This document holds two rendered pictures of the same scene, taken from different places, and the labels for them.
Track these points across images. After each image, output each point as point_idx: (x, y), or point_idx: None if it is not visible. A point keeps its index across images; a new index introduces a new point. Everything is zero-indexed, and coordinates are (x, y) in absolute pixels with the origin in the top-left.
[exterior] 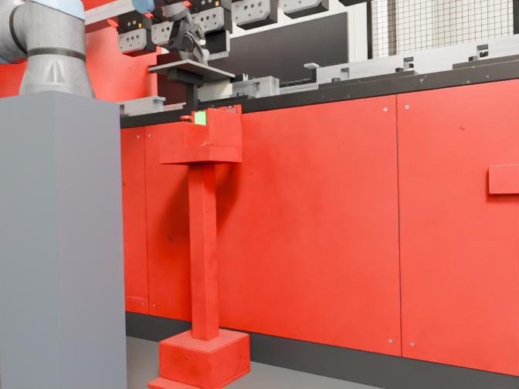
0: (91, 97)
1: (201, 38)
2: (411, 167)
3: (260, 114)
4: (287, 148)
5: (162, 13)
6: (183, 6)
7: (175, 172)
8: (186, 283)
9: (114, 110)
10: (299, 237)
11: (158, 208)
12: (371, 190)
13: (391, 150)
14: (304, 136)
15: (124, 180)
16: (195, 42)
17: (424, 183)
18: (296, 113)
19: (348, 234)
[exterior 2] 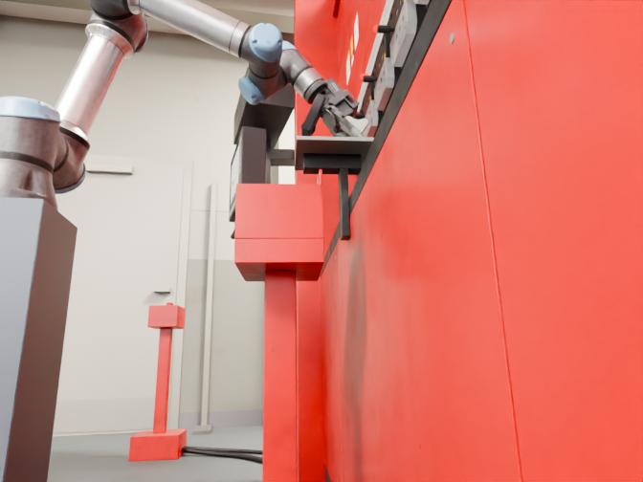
0: (8, 197)
1: (352, 106)
2: (507, 167)
3: (369, 177)
4: (385, 222)
5: (365, 104)
6: (313, 76)
7: (345, 296)
8: (354, 474)
9: (32, 208)
10: (402, 411)
11: (343, 351)
12: (456, 277)
13: (471, 139)
14: (392, 187)
15: (334, 316)
16: (335, 114)
17: (543, 211)
18: (387, 149)
19: (443, 414)
